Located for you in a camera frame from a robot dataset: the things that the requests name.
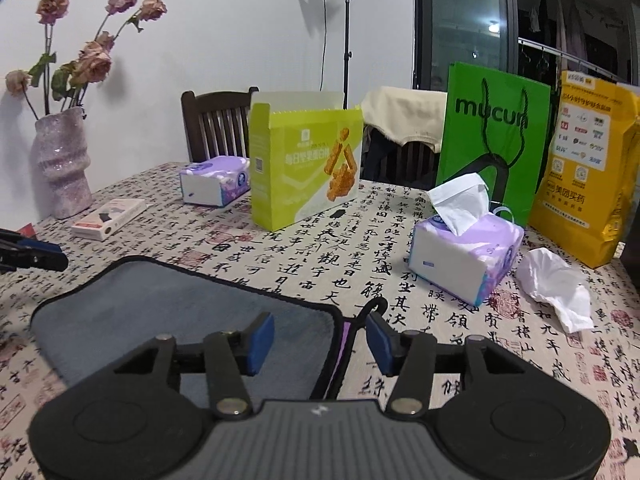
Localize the lime green snack box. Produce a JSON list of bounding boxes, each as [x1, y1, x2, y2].
[[249, 90, 364, 232]]

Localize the grey towel with black edge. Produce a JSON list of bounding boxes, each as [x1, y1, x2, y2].
[[30, 255, 347, 401]]

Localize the yellow paper bag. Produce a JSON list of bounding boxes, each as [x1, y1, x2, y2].
[[529, 70, 640, 269]]

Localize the crumpled white tissue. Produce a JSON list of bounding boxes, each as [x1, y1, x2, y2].
[[516, 247, 595, 334]]

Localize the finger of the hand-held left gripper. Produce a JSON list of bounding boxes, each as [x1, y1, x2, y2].
[[0, 228, 69, 274]]

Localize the studio light on stand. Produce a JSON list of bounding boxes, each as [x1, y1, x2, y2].
[[315, 0, 362, 111]]

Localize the dark wooden chair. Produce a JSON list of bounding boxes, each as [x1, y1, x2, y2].
[[360, 127, 447, 186], [180, 86, 260, 164]]

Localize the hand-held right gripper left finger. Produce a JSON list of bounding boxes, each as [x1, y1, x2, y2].
[[112, 311, 276, 418]]

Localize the dried pink roses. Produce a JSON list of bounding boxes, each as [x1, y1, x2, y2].
[[5, 0, 168, 121]]

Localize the cream cloth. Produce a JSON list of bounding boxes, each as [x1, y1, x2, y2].
[[360, 86, 449, 148]]

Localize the speckled pink vase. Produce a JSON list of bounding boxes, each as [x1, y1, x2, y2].
[[32, 106, 94, 220]]

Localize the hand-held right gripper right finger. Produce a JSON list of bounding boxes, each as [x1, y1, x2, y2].
[[365, 311, 531, 418]]

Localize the green paper bag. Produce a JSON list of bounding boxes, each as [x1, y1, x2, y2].
[[435, 62, 551, 228]]

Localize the small white flat box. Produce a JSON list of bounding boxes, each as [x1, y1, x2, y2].
[[70, 198, 147, 239]]

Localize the glass sliding door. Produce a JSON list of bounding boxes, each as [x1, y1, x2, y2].
[[412, 0, 640, 92]]

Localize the purple tissue pack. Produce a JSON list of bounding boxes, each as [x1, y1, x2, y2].
[[179, 155, 251, 207], [408, 172, 525, 307]]

